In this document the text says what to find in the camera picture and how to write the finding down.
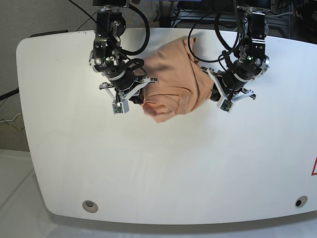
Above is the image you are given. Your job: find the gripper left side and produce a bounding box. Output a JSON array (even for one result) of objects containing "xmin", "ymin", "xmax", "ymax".
[{"xmin": 210, "ymin": 71, "xmax": 248, "ymax": 102}]

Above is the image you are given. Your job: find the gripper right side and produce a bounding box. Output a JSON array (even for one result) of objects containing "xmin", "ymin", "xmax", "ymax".
[{"xmin": 108, "ymin": 71, "xmax": 144, "ymax": 104}]

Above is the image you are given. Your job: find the peach pink T-shirt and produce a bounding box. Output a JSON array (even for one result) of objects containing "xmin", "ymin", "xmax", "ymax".
[{"xmin": 142, "ymin": 38, "xmax": 214, "ymax": 123}]

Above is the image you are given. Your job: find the black metal table leg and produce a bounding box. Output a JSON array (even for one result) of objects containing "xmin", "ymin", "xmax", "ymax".
[{"xmin": 157, "ymin": 0, "xmax": 174, "ymax": 28}]

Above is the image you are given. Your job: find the red warning triangle sticker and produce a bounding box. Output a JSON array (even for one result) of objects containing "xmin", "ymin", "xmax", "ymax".
[{"xmin": 311, "ymin": 158, "xmax": 317, "ymax": 176}]

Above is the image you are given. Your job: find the black looping arm cable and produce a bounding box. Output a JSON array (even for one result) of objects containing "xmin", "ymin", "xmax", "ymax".
[{"xmin": 187, "ymin": 11, "xmax": 245, "ymax": 64}]

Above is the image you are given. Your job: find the aluminium frame rail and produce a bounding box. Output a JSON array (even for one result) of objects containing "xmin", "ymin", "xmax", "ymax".
[{"xmin": 265, "ymin": 12, "xmax": 297, "ymax": 40}]

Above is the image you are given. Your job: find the left table cable grommet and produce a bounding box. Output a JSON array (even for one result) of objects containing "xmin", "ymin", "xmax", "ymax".
[{"xmin": 82, "ymin": 200, "xmax": 99, "ymax": 213}]

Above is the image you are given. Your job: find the table cable grommet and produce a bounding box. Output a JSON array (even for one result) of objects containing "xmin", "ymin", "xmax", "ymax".
[
  {"xmin": 82, "ymin": 200, "xmax": 99, "ymax": 213},
  {"xmin": 295, "ymin": 196, "xmax": 308, "ymax": 208}
]

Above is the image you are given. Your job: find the white floor cable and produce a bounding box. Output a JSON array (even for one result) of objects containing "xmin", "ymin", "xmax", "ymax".
[{"xmin": 0, "ymin": 113, "xmax": 23, "ymax": 124}]

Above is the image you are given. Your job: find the right table cable grommet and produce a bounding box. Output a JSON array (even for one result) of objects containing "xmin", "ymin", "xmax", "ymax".
[{"xmin": 295, "ymin": 196, "xmax": 308, "ymax": 208}]

